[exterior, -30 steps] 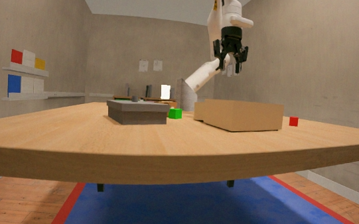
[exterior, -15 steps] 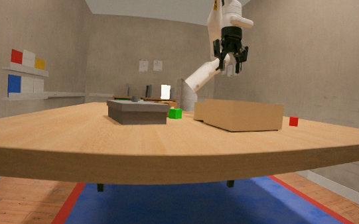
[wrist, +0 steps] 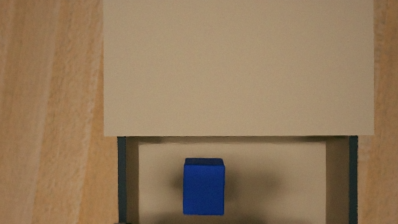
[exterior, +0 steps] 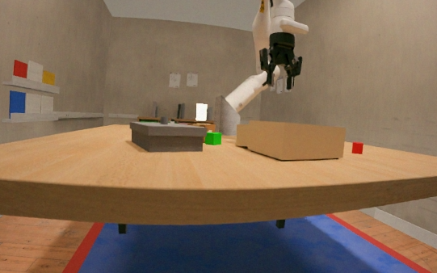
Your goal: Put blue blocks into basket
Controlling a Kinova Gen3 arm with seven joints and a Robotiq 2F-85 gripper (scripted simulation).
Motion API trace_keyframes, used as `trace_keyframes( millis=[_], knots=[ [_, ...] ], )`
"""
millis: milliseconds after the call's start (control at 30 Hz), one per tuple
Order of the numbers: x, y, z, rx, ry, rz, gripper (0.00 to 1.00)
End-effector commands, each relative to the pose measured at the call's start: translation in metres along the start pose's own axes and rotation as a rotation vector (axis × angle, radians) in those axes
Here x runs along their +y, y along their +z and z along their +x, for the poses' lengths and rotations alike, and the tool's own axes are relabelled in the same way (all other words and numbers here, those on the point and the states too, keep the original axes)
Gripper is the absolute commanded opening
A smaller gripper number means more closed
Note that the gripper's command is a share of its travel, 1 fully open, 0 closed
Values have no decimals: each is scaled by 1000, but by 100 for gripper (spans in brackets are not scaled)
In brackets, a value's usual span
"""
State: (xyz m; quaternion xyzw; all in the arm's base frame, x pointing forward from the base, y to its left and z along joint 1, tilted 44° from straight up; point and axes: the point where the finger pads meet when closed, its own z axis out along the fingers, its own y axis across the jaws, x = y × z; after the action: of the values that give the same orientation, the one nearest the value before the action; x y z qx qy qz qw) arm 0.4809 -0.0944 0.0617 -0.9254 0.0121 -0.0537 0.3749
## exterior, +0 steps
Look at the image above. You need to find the red block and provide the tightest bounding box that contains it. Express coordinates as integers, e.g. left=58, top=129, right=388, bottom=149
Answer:
left=352, top=142, right=363, bottom=154

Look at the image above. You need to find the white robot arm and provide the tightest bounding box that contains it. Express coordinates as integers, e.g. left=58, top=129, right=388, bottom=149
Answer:
left=226, top=0, right=309, bottom=112

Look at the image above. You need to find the green block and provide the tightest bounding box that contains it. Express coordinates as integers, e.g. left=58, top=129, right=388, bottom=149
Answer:
left=205, top=132, right=222, bottom=145

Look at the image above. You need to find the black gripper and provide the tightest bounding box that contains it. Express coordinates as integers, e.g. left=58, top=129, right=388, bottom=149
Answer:
left=259, top=32, right=303, bottom=90

